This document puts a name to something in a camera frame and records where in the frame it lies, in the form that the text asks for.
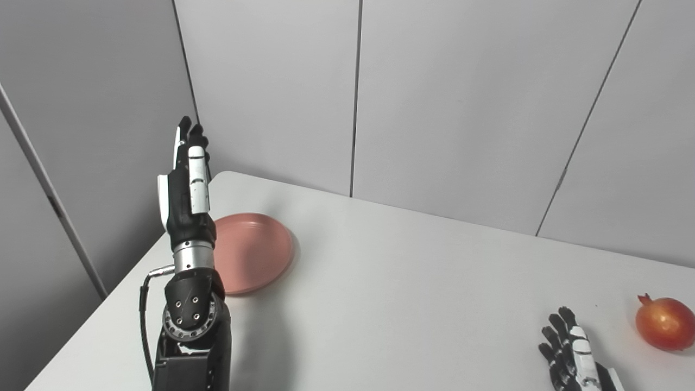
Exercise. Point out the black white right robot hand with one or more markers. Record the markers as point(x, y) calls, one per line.
point(578, 364)

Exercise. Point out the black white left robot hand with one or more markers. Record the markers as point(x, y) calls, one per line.
point(184, 212)

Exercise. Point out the pink round plate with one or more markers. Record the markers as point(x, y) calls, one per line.
point(252, 252)

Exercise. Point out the red pomegranate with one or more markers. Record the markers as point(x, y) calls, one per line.
point(665, 325)

